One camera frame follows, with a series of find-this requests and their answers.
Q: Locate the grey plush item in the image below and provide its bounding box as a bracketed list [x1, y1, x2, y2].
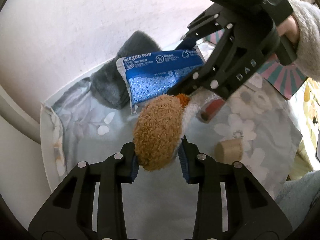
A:
[91, 31, 163, 110]

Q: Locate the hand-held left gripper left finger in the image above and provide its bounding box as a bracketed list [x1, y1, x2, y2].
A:
[28, 142, 140, 240]

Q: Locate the person's right hand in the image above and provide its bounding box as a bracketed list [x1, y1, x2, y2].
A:
[277, 14, 301, 46]

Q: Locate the pink cardboard box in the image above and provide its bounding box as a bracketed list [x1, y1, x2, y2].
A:
[207, 29, 309, 101]

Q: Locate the brown rectangular tube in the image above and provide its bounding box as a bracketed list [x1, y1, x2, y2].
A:
[200, 97, 226, 123]

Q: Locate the blue wet wipes packet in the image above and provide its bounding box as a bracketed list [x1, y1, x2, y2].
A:
[116, 45, 207, 116]

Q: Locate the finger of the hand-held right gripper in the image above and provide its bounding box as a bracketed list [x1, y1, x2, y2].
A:
[174, 4, 236, 51]
[166, 22, 280, 100]

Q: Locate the white fluffy sleeved right forearm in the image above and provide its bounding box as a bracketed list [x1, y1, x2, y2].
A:
[289, 0, 320, 83]

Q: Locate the white wardrobe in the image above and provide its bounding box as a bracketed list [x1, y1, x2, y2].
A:
[0, 84, 54, 207]

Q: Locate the light blue fleece clothing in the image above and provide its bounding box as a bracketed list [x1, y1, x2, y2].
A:
[274, 169, 320, 234]

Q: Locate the brown plush sock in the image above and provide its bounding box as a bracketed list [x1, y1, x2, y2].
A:
[132, 91, 222, 172]

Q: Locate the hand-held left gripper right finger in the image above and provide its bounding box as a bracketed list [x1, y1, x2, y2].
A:
[178, 135, 293, 240]

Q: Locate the floral blue cloth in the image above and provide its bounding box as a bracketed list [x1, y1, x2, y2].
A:
[49, 40, 303, 240]

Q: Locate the wooden cylinder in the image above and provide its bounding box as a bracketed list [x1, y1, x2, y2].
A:
[214, 138, 243, 165]

